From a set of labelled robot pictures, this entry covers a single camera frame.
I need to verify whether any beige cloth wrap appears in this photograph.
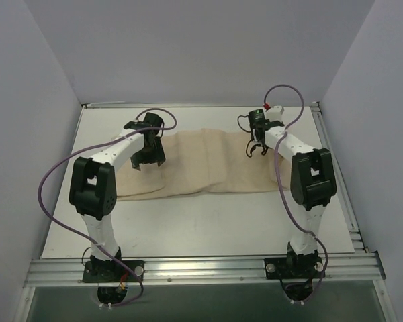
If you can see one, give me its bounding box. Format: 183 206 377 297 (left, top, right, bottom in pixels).
116 129 279 201

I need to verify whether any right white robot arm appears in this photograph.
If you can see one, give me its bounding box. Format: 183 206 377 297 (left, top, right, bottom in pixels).
247 109 337 277

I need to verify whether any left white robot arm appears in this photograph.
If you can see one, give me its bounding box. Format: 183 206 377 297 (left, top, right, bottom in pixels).
69 112 166 281

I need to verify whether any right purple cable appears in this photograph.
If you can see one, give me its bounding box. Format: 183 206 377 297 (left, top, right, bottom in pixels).
263 84 330 299

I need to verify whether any purple cable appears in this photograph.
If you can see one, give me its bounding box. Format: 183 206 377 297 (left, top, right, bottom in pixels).
263 84 330 299
36 107 179 308

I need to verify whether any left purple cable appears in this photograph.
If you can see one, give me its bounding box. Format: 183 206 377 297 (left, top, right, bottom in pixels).
36 107 179 308

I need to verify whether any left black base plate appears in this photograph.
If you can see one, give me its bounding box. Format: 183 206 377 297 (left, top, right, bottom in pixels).
82 258 145 283

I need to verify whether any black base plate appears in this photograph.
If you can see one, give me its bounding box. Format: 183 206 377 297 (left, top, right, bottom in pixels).
82 258 145 283
264 256 325 280

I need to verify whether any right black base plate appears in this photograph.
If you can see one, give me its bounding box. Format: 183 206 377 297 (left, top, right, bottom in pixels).
264 256 325 280

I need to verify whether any aluminium right side rail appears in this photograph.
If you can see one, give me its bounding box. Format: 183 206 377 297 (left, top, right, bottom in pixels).
310 101 369 253

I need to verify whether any aluminium rail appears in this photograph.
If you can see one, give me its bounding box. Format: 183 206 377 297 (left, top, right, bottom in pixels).
24 252 386 287
310 101 369 253

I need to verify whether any aluminium front rail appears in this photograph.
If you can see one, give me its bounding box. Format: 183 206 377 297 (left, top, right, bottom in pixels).
24 252 386 287

